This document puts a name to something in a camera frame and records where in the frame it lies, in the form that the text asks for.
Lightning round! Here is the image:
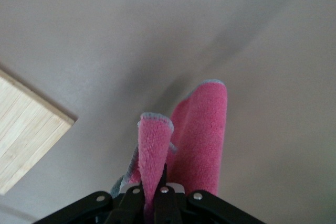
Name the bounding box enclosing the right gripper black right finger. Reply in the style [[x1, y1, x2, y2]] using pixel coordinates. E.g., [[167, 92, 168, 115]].
[[153, 163, 185, 224]]

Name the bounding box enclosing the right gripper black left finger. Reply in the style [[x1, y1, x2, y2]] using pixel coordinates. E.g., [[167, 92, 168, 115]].
[[104, 180, 145, 224]]

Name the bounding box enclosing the pink and grey cloth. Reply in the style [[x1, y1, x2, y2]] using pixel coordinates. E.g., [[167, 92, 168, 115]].
[[110, 79, 228, 224]]

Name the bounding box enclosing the bamboo cutting board with handle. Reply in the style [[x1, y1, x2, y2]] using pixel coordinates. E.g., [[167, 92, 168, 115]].
[[0, 69, 79, 196]]

